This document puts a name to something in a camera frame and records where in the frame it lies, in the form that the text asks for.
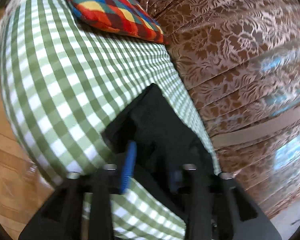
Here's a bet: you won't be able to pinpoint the black pants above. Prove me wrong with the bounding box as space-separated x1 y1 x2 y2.
102 83 213 220

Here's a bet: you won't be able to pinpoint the beige curtain tieback band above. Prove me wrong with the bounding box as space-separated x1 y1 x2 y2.
211 106 300 149

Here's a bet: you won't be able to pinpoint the green white checkered bedsheet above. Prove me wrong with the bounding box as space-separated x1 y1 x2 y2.
0 0 222 240

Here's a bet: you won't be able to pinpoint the brown floral curtain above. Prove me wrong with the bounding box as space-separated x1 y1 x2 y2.
137 0 300 217

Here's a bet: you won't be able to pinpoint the multicolour plaid pillow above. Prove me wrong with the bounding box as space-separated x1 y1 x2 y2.
66 0 167 44

